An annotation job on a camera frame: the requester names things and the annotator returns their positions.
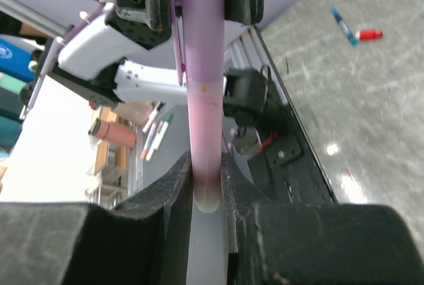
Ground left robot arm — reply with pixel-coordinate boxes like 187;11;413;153
29;0;284;137

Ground blue pen refill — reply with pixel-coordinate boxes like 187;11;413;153
330;5;357;46

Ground pink highlighter pen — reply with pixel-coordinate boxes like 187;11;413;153
187;80;223;213

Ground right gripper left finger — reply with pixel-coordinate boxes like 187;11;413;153
1;152;193;284

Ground black base bar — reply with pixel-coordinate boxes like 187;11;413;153
229;27;337;203

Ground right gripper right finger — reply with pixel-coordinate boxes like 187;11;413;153
221;153;423;284

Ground red marker cap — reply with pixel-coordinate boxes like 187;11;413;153
355;29;384;41

